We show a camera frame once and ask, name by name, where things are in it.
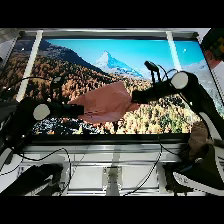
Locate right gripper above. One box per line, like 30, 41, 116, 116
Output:
131, 86, 155, 105

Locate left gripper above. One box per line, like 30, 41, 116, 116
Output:
61, 103, 86, 119

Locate pink garment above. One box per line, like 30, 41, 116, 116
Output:
67, 80, 141, 125

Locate brown garment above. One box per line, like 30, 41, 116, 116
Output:
187, 120, 215, 162

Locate red garment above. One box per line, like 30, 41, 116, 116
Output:
204, 49, 224, 72

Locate dark green garment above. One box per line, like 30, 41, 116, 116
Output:
200, 28, 224, 62

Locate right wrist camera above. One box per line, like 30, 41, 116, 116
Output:
143, 60, 162, 85

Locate black cable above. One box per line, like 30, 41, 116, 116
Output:
13, 147, 72, 196
123, 134, 164, 197
155, 63, 179, 82

